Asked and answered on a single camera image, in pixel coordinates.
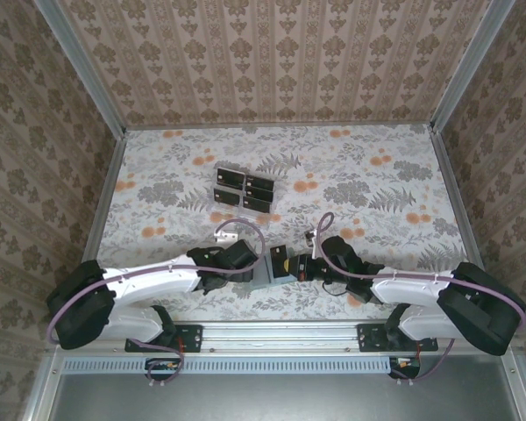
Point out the small right wrist camera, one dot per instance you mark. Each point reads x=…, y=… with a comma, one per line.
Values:
x=310, y=236

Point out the grey metal panel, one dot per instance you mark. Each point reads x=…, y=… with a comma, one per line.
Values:
x=267, y=399

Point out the floral patterned table cover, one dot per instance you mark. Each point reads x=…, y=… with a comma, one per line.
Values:
x=355, y=153

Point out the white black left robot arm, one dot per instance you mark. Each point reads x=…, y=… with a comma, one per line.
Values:
x=158, y=280

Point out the clear acrylic card stand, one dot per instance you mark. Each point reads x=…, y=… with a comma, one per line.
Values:
x=256, y=217

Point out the aluminium table edge rail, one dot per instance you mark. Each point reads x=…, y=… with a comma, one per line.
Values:
x=462, y=219
x=105, y=197

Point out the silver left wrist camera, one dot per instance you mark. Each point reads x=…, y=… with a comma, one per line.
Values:
x=225, y=238

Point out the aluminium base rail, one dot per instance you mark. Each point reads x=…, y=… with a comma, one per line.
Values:
x=280, y=335

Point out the small black electronics box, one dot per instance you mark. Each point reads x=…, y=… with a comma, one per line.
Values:
x=405, y=368
x=162, y=366

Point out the aluminium frame bar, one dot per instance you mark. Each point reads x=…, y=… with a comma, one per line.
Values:
x=44, y=394
x=519, y=394

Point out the aluminium frame post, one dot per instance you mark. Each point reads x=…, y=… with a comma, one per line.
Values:
x=90, y=70
x=457, y=70

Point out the black VIP credit card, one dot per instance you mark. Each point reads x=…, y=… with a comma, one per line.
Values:
x=277, y=259
x=231, y=176
x=259, y=190
x=257, y=204
x=260, y=180
x=228, y=197

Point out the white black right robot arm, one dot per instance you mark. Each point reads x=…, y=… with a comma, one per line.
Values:
x=403, y=289

